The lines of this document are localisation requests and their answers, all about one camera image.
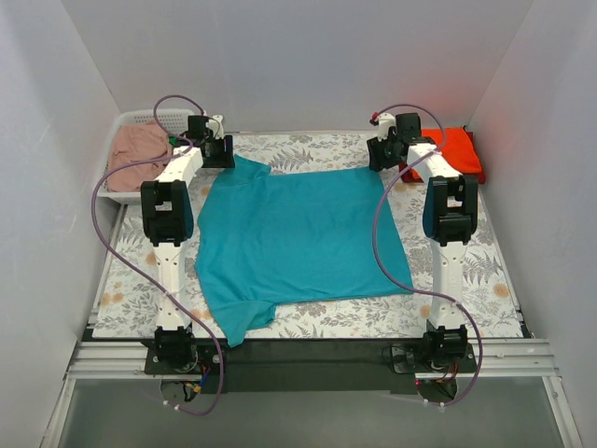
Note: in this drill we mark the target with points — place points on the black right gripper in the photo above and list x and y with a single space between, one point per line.
377 155

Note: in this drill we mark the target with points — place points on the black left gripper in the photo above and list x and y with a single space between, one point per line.
222 152

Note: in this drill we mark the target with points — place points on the teal t-shirt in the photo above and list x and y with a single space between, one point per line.
267 240

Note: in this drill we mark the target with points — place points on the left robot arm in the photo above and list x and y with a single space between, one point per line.
168 224

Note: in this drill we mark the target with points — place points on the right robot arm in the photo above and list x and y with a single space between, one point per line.
450 219

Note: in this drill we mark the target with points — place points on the folded dark red t-shirt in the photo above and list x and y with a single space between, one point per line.
413 177

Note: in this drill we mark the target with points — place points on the white plastic laundry basket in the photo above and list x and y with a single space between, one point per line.
174 120

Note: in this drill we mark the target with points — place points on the folded orange t-shirt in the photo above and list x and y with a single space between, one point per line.
458 149

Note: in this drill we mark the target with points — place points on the pink crumpled garment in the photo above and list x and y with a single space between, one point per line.
137 142

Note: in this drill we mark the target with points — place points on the floral patterned table mat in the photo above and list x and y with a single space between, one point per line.
128 303

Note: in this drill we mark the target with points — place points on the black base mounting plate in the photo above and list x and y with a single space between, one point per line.
304 365

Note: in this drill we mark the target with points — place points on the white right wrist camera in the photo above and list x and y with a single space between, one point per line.
384 121

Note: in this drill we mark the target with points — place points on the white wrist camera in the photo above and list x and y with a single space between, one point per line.
215 127
384 121

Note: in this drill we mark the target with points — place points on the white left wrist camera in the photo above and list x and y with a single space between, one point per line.
215 127

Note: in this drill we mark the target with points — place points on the aluminium frame rail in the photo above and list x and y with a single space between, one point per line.
126 360

